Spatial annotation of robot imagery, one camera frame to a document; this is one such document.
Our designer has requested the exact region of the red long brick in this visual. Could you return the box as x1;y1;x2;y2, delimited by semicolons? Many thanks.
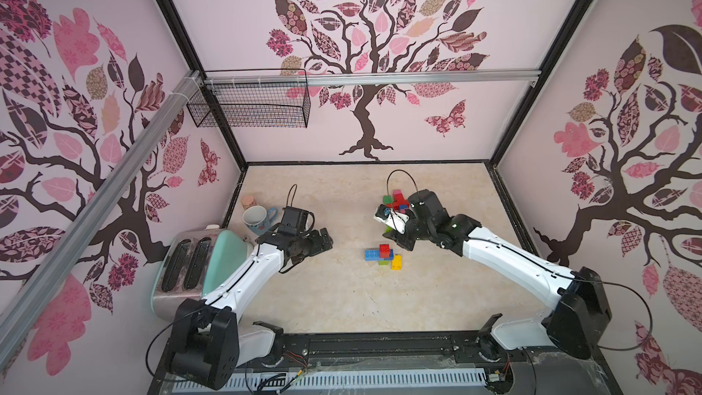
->
388;202;409;211

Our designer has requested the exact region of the yellow square brick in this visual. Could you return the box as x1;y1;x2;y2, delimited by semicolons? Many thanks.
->
391;255;403;271

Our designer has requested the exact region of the light blue long brick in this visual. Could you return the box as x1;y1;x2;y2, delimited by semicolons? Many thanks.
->
365;250;382;262

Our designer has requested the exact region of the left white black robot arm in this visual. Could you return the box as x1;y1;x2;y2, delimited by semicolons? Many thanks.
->
162;207;333;390

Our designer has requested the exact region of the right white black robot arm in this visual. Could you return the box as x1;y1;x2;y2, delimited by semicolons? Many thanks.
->
374;189;612;360

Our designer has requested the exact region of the blue floral mug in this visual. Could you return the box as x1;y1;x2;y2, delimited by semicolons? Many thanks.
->
242;205;279;236

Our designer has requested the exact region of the small pink cup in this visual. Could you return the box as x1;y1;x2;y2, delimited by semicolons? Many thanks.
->
241;195;258;210

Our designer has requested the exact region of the mint chrome toaster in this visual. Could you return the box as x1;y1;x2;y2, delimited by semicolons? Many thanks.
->
151;226;253;322

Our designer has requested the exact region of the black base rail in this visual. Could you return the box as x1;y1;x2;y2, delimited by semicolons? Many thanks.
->
235;328;599;366

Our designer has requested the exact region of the black wire basket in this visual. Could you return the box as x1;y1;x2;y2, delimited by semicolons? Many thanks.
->
186;68;312;128

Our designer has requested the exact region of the white slotted cable duct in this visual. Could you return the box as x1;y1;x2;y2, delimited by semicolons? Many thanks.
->
172;368;489;394

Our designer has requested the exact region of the aluminium frame rail back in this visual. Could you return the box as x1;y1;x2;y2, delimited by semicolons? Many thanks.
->
205;69;541;87

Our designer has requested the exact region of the aluminium frame rail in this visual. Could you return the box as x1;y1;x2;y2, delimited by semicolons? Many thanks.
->
205;69;541;87
1;71;202;366

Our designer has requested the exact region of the aluminium frame rail left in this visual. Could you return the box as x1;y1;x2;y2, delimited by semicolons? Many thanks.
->
1;71;202;366

